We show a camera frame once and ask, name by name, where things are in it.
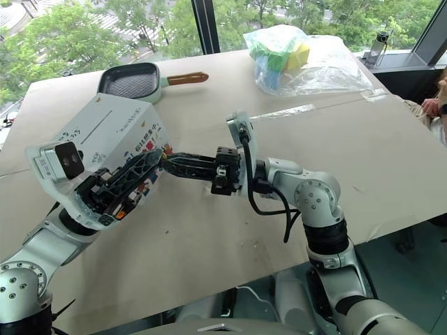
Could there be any blue block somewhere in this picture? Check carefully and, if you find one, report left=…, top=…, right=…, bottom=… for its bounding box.
left=254, top=57, right=281, bottom=89

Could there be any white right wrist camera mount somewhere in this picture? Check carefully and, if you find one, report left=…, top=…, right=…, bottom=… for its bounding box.
left=226, top=110, right=260, bottom=197

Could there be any silver robot torso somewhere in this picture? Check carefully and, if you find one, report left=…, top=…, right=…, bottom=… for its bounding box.
left=132, top=267, right=350, bottom=335

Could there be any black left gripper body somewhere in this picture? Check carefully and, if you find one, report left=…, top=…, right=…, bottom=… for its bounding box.
left=74, top=167, right=141, bottom=221

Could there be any green pan with wooden handle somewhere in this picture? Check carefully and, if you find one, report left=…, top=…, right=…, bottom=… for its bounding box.
left=96, top=62, right=210, bottom=104

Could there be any yellow block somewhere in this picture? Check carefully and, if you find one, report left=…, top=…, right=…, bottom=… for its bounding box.
left=284, top=43, right=312, bottom=71

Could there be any black window frame post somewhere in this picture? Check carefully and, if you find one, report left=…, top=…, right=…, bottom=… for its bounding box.
left=191, top=0, right=221, bottom=55
left=413, top=0, right=447, bottom=68

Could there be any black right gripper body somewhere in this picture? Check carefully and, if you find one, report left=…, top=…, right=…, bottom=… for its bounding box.
left=210, top=146, right=242, bottom=196

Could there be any white printed box with slot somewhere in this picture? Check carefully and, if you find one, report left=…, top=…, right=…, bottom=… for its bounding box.
left=64, top=92, right=173, bottom=211

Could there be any green block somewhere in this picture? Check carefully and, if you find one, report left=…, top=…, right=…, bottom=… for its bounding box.
left=264, top=47, right=291, bottom=73

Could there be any seated bystander person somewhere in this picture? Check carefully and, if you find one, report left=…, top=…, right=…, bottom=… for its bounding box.
left=404, top=66, right=447, bottom=147

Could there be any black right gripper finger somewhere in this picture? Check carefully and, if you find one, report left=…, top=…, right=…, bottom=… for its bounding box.
left=170, top=151, right=218, bottom=165
left=161, top=160, right=217, bottom=181

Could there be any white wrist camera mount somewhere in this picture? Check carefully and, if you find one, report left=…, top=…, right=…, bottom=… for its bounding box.
left=25, top=140, right=122, bottom=232
left=226, top=110, right=260, bottom=197

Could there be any clear tape strip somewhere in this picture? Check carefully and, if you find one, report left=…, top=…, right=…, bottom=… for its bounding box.
left=362, top=88, right=389, bottom=103
left=249, top=104, right=317, bottom=121

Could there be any small camera on tripod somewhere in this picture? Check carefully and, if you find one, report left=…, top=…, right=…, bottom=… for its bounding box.
left=369, top=30, right=393, bottom=68

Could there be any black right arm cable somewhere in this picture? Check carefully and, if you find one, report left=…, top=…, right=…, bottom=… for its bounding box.
left=239, top=127, right=303, bottom=244

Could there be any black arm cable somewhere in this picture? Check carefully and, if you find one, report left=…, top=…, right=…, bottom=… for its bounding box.
left=51, top=298, right=77, bottom=335
left=239, top=127, right=303, bottom=244

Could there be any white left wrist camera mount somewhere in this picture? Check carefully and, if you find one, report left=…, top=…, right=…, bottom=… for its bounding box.
left=25, top=140, right=122, bottom=232

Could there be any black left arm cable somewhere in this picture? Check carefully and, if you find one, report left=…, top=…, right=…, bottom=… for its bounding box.
left=51, top=298, right=77, bottom=335

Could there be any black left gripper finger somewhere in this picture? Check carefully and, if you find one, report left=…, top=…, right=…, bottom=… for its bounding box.
left=110, top=147, right=164, bottom=200

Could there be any clear plastic bag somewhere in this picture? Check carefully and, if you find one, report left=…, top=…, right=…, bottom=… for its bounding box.
left=242, top=24, right=375, bottom=98

